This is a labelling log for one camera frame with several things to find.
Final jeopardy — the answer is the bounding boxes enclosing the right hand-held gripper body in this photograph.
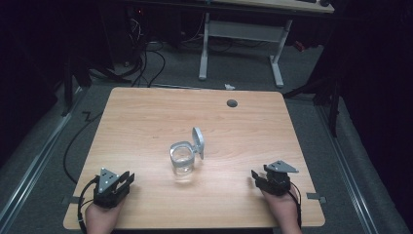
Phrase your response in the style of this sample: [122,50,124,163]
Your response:
[259,159,300,197]

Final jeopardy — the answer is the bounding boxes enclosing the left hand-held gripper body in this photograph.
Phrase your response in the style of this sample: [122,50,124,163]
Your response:
[93,167,129,210]

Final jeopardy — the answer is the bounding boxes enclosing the clear glass jar grey lid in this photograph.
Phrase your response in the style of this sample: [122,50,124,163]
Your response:
[169,126,206,183]

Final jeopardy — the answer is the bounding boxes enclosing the grey tape strip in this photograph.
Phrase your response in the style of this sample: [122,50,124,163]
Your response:
[306,192,328,205]
[60,195,81,206]

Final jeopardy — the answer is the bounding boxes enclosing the black tripod stand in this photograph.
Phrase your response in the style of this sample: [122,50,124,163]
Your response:
[59,55,98,118]
[282,74,344,138]

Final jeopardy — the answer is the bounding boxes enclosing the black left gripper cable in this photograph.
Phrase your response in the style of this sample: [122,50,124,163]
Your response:
[76,175,100,234]

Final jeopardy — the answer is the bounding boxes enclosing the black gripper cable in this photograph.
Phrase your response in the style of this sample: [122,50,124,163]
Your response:
[287,180,304,229]
[76,175,100,234]

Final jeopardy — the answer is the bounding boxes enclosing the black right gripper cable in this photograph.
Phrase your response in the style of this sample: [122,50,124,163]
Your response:
[287,180,304,229]

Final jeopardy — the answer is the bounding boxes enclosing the black floor cable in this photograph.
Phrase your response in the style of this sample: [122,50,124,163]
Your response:
[62,110,105,185]

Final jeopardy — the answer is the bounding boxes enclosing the metal floor rail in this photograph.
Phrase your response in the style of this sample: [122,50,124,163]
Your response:
[315,105,380,234]
[0,87,86,230]

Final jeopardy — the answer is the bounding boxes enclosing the bundle of black cables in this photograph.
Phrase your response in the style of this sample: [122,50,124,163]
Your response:
[128,13,167,89]

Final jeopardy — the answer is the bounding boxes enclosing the white metal frame desk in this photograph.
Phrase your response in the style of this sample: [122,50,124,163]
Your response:
[198,0,336,90]

